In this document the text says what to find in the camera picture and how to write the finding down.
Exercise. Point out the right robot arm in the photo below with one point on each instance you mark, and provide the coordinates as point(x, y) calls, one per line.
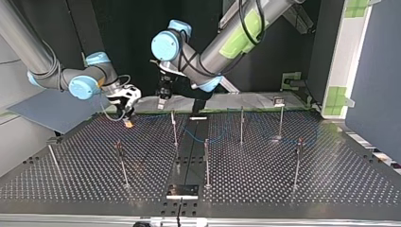
point(19, 34)

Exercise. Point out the black panel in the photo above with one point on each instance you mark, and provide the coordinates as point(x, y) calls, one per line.
point(132, 41)

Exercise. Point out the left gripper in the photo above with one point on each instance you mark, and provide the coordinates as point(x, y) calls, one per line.
point(165, 86)

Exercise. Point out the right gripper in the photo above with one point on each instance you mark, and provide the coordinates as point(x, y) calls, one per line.
point(125, 110)

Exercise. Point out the metal post with orange clip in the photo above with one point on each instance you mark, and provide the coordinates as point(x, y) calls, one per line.
point(298, 160)
point(121, 160)

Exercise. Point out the grey board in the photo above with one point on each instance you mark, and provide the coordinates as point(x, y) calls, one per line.
point(53, 110)

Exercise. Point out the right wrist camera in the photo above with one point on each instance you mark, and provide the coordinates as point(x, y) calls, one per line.
point(127, 93)

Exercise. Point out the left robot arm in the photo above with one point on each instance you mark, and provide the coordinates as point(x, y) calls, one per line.
point(220, 47)

